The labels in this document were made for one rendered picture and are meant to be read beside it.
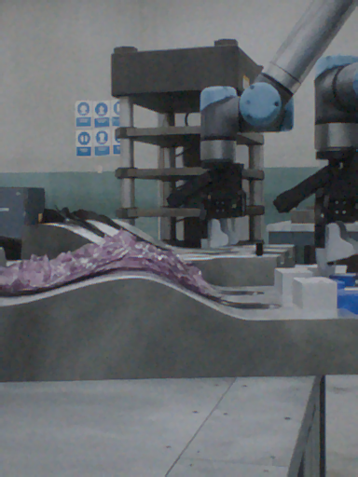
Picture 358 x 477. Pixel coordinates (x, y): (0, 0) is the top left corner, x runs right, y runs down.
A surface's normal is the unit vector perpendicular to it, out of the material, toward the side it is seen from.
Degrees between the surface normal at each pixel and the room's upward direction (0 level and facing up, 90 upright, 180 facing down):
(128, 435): 0
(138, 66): 90
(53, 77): 90
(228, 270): 90
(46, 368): 90
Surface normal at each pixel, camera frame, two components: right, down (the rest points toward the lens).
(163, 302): 0.05, 0.05
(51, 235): -0.25, 0.05
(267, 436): -0.01, -1.00
